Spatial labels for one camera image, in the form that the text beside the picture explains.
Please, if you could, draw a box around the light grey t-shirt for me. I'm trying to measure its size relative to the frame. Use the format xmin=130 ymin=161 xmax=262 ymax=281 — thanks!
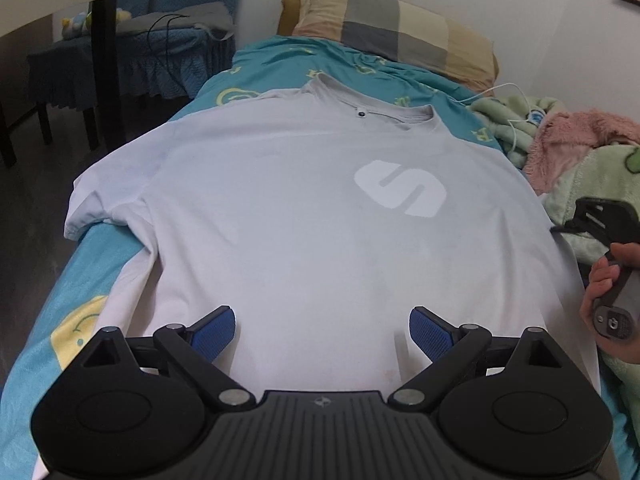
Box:
xmin=32 ymin=71 xmax=602 ymax=480

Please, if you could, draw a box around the person's right hand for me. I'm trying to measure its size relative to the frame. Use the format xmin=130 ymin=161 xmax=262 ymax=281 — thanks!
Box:
xmin=579 ymin=243 xmax=640 ymax=364

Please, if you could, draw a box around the light green fleece blanket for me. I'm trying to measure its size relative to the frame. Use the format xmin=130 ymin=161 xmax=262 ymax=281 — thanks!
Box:
xmin=466 ymin=94 xmax=640 ymax=413

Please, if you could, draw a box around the pink fluffy blanket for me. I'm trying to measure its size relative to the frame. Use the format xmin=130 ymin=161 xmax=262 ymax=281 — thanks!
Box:
xmin=524 ymin=110 xmax=639 ymax=195

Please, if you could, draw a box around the teal patterned bed sheet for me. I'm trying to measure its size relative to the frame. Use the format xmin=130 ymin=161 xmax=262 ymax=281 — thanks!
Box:
xmin=0 ymin=34 xmax=640 ymax=480

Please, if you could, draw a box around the blue covered chair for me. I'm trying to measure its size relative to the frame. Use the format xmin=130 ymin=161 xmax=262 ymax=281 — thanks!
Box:
xmin=27 ymin=0 xmax=239 ymax=148

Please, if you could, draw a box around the grey cloth on chair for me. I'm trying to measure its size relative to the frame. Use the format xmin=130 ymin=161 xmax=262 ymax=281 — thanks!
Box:
xmin=116 ymin=2 xmax=234 ymax=39

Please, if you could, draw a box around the yellow plush toy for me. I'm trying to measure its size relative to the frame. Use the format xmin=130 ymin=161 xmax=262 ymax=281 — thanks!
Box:
xmin=61 ymin=8 xmax=132 ymax=40

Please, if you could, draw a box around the checkered beige grey pillow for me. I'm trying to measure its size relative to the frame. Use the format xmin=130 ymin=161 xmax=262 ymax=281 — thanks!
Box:
xmin=278 ymin=0 xmax=499 ymax=92

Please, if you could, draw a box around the white desk with black legs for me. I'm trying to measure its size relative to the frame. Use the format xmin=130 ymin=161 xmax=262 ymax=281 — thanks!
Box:
xmin=1 ymin=0 xmax=125 ymax=152

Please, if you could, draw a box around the white charging cable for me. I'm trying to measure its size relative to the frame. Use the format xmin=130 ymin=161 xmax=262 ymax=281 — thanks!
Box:
xmin=464 ymin=81 xmax=549 ymax=172

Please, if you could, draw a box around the black cable on chair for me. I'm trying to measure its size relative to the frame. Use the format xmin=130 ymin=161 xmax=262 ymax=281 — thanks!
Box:
xmin=145 ymin=12 xmax=194 ymax=99

